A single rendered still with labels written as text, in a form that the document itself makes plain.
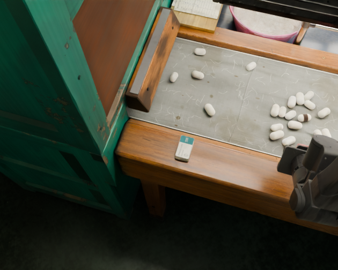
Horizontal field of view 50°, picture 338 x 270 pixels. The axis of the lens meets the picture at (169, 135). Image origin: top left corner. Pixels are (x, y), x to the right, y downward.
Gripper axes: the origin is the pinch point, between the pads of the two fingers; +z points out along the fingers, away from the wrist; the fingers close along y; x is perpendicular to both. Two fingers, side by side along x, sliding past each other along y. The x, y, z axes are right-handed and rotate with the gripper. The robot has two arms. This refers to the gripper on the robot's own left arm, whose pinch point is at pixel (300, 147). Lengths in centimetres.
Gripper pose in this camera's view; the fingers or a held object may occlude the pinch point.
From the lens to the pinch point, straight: 92.3
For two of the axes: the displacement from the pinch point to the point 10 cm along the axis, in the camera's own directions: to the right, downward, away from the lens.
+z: 2.3, -3.9, 8.9
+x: -1.9, 8.8, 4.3
